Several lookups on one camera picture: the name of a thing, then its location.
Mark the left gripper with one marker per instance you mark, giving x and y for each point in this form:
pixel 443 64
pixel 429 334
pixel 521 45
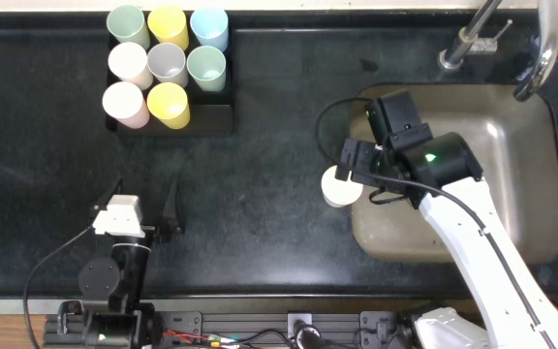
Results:
pixel 153 232

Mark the pink cup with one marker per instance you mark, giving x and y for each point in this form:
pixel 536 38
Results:
pixel 124 102

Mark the yellow cup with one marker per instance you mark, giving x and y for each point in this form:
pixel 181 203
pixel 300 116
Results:
pixel 167 102
pixel 166 22

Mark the white cup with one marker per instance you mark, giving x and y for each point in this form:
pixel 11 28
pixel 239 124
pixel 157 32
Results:
pixel 126 60
pixel 339 194

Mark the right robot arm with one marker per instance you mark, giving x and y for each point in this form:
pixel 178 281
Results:
pixel 477 242

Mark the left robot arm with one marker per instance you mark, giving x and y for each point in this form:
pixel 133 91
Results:
pixel 100 281

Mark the black tray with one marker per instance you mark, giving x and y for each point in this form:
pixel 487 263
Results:
pixel 206 118

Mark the grey cup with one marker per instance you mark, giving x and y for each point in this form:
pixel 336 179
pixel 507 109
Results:
pixel 166 60

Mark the green cup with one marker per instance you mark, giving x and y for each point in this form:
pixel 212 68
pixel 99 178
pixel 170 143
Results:
pixel 205 63
pixel 125 22

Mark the blue cup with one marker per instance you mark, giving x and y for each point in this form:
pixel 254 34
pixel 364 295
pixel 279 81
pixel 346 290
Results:
pixel 208 24

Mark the steel sink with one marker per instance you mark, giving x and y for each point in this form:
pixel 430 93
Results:
pixel 526 145

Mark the steel tap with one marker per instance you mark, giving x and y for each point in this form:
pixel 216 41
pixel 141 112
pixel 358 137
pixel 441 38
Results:
pixel 548 53

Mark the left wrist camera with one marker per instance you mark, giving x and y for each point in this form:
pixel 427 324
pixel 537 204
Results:
pixel 119 215

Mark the mounting rail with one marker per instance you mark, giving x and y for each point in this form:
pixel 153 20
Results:
pixel 259 325

